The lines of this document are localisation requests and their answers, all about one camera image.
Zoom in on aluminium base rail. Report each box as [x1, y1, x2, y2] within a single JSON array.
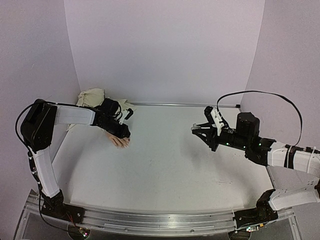
[[14, 191, 301, 239]]

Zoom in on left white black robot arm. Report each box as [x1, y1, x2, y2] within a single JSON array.
[[15, 98, 134, 199]]

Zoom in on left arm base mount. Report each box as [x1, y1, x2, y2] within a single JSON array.
[[41, 191, 85, 224]]

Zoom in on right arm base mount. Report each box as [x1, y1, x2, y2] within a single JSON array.
[[233, 200, 279, 230]]

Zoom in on clear nail polish bottle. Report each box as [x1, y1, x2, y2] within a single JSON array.
[[191, 123, 201, 131]]

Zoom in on right black camera cable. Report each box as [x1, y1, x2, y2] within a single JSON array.
[[216, 90, 305, 146]]

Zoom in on cream cloth sleeve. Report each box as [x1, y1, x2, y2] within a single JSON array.
[[76, 88, 137, 120]]

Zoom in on mannequin hand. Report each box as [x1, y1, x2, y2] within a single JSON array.
[[105, 132, 131, 148]]

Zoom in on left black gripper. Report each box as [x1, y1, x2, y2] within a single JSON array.
[[100, 117, 131, 139]]

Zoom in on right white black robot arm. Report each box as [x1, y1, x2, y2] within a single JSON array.
[[191, 108, 320, 211]]

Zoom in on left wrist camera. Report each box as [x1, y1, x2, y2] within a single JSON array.
[[117, 108, 134, 125]]

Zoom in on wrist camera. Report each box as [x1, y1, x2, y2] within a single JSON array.
[[117, 108, 134, 125], [204, 106, 229, 136]]

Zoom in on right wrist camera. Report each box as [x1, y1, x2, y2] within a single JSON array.
[[204, 106, 229, 136]]

